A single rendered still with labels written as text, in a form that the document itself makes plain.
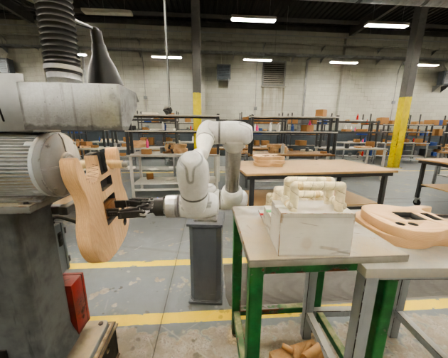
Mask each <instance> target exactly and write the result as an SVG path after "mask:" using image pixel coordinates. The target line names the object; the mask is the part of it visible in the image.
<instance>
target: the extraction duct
mask: <svg viewBox="0 0 448 358"><path fill-rule="evenodd" d="M306 1H333V2H347V3H355V4H359V3H361V4H389V5H403V6H430V7H438V6H441V5H442V4H443V3H444V2H445V1H446V0H306ZM441 7H443V8H448V0H447V1H446V2H445V3H444V4H443V5H442V6H441Z"/></svg>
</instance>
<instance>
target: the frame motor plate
mask: <svg viewBox="0 0 448 358"><path fill-rule="evenodd" d="M69 195H70V194H69ZM69 195H66V196H64V197H67V196H69ZM64 197H52V198H50V199H48V200H45V201H43V202H28V201H27V202H5V203H0V214H31V213H33V212H35V211H37V210H39V209H41V208H43V207H45V206H48V205H50V204H52V203H54V202H56V201H58V200H61V199H63V198H64Z"/></svg>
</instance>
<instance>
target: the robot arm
mask: <svg viewBox="0 0 448 358"><path fill-rule="evenodd" d="M252 140H253V133H252V126H250V125H249V124H247V123H245V122H242V121H211V120H205V121H203V122H202V123H201V124H200V126H199V127H198V130H197V133H196V145H197V148H196V149H194V150H193V151H187V152H185V153H183V154H182V155H181V156H180V158H179V159H178V163H177V166H176V176H177V182H178V188H179V190H180V193H181V194H180V195H166V197H155V198H153V197H149V198H130V199H129V200H115V201H114V203H115V208H109V209H106V211H107V216H108V217H116V216H118V219H127V218H136V217H143V218H145V217H146V214H150V213H154V215H155V216H165V215H166V217H185V218H188V219H193V221H194V222H217V217H218V215H219V212H218V210H231V209H232V208H233V206H246V205H247V193H246V192H245V191H244V190H242V188H241V187H240V186H239V179H240V162H241V151H242V150H243V149H244V147H245V145H248V144H249V143H251V141H252ZM214 144H222V145H223V148H224V149H225V185H224V186H223V189H222V190H218V189H216V186H214V185H213V184H211V183H208V182H209V178H210V174H209V167H208V162H207V158H208V156H209V153H210V150H211V148H212V146H213V145H214ZM123 207H127V208H126V209H121V210H119V208H123ZM128 207H130V208H128ZM139 208H140V210H139Z"/></svg>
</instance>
